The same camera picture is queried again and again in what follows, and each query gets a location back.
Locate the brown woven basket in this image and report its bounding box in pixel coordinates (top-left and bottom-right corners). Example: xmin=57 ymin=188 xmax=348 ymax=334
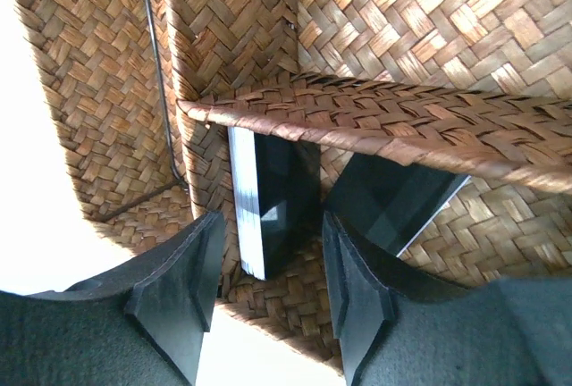
xmin=0 ymin=0 xmax=572 ymax=376

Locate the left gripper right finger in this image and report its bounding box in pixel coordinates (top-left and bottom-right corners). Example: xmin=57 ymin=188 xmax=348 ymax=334
xmin=323 ymin=214 xmax=571 ymax=385

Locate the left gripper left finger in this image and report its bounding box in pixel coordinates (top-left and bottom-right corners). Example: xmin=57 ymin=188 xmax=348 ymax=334
xmin=1 ymin=212 xmax=225 ymax=385

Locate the black wire in basket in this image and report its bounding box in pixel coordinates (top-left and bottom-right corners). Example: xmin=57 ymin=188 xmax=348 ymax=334
xmin=91 ymin=0 xmax=189 ymax=226

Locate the black silver-edged credit card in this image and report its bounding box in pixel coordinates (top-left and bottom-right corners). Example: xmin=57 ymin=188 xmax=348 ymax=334
xmin=228 ymin=127 xmax=322 ymax=281

